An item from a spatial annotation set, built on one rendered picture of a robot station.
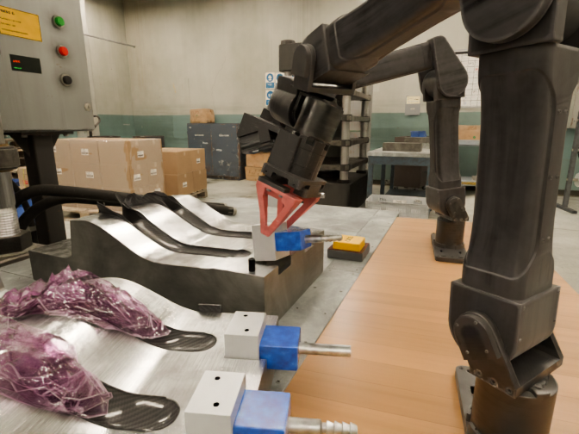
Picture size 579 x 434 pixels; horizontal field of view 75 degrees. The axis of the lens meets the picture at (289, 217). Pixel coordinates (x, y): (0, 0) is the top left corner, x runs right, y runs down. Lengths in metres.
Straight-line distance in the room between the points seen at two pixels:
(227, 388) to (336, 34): 0.39
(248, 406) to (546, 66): 0.34
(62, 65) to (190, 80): 7.48
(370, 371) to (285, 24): 7.54
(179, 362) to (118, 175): 4.16
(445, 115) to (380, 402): 0.63
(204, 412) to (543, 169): 0.32
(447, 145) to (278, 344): 0.63
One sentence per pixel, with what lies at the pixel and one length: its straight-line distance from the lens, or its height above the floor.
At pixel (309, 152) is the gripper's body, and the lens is 0.52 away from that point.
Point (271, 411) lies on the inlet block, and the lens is 0.34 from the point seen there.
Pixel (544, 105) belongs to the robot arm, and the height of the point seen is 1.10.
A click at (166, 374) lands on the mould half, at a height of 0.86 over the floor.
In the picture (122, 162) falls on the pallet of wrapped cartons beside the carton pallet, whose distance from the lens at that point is 4.47.
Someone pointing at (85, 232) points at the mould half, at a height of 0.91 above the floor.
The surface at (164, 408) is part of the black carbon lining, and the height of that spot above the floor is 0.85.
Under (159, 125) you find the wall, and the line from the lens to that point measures 9.34.
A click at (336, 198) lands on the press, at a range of 4.62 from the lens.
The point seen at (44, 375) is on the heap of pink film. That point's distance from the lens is 0.38.
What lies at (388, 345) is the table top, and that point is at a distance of 0.56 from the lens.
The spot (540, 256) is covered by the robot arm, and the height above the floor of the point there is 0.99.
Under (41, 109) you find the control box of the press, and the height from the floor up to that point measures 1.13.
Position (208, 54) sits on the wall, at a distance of 8.59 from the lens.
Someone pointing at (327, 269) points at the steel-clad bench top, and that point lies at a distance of 0.79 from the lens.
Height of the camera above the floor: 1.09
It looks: 14 degrees down
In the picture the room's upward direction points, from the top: straight up
